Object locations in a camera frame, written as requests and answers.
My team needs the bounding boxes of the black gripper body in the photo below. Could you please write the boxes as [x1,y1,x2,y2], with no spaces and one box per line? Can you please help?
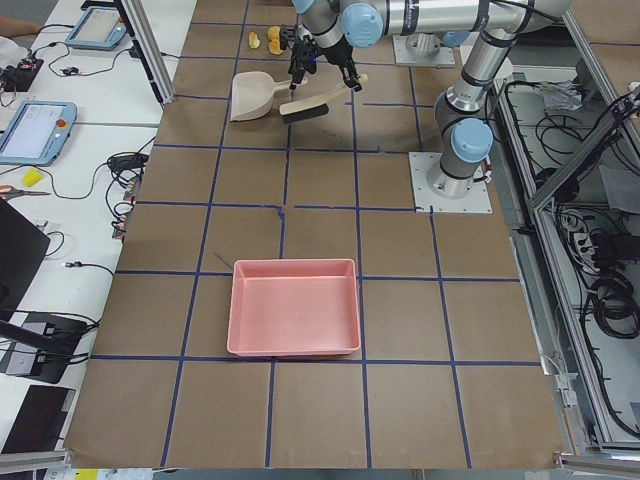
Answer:
[324,42,356,73]
[279,25,316,74]

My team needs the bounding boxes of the round brown bread roll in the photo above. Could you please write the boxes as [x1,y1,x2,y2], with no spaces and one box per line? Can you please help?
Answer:
[268,39,284,56]

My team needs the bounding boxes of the small bread piece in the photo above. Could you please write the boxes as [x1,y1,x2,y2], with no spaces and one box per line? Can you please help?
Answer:
[267,25,281,41]

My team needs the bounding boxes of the beige hand brush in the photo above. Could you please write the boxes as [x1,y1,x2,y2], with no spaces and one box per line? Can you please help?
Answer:
[279,73,368,124]

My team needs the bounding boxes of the beige plastic dustpan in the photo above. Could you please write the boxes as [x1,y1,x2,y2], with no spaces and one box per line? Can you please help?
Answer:
[230,71,291,122]

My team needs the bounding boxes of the pale bread piece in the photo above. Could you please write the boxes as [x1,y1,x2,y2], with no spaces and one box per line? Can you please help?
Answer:
[248,31,261,50]

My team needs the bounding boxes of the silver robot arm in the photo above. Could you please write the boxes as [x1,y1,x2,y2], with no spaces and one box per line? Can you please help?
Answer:
[294,0,570,199]
[279,1,470,92]

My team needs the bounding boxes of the pink plastic bin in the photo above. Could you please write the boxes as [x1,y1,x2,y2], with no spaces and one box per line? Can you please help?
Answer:
[226,259,361,357]

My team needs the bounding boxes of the far blue teach pendant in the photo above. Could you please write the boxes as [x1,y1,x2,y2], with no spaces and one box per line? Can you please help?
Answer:
[64,7,127,51]

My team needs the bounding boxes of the blue teach pendant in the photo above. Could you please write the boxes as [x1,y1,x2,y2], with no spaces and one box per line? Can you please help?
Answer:
[1,100,77,166]
[64,7,127,51]

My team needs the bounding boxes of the near blue teach pendant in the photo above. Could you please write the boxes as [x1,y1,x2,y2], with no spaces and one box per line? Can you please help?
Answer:
[1,100,77,166]

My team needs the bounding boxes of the black monitor stand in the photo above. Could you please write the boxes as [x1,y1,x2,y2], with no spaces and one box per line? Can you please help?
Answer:
[1,201,89,384]

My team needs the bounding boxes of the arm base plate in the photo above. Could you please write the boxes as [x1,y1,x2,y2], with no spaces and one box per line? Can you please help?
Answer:
[392,33,456,68]
[408,152,492,214]

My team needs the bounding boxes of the aluminium frame post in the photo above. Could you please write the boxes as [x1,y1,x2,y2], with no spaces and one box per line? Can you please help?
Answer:
[114,0,175,106]

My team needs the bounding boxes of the orange handled scissors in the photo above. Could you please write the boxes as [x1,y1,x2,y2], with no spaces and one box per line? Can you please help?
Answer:
[0,185,49,201]

